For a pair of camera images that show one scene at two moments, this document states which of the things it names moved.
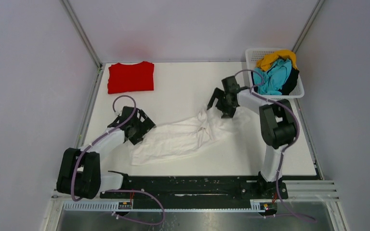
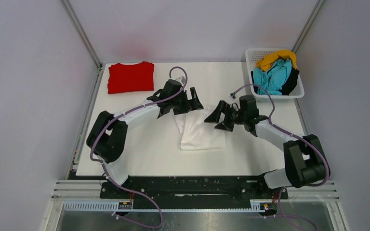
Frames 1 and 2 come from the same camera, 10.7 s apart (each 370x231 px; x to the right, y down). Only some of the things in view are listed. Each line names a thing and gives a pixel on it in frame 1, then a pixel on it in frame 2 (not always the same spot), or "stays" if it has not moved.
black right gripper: (229, 112) to (214, 117)
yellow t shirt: (267, 60) stays
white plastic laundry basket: (252, 56) stays
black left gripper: (147, 125) to (190, 105)
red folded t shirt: (137, 77) stays
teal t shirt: (271, 81) stays
